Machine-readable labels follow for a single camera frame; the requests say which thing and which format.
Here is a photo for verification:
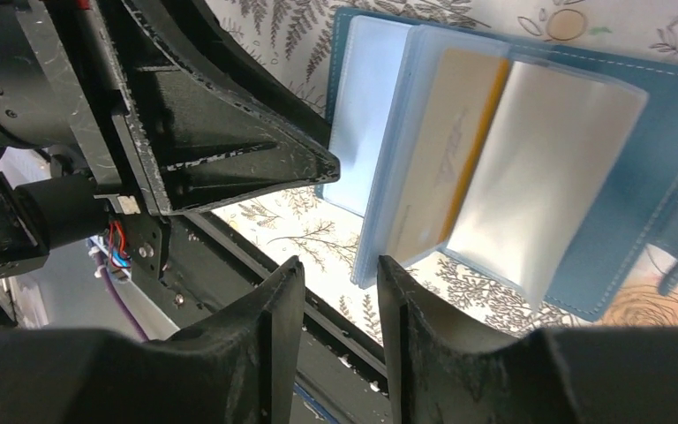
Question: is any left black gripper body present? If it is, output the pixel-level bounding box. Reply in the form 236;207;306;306
0;1;170;278

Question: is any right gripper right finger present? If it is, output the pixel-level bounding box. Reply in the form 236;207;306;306
377;255;678;423

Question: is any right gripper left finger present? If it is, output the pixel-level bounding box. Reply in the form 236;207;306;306
0;257;305;423

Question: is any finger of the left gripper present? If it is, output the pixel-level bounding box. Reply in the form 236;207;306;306
113;61;340;216
123;1;330;153

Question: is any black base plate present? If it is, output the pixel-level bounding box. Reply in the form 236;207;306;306
134;210;390;424

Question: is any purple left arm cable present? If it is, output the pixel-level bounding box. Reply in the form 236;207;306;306
90;248;153;344

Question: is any blue card holder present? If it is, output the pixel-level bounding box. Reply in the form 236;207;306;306
323;7;678;322

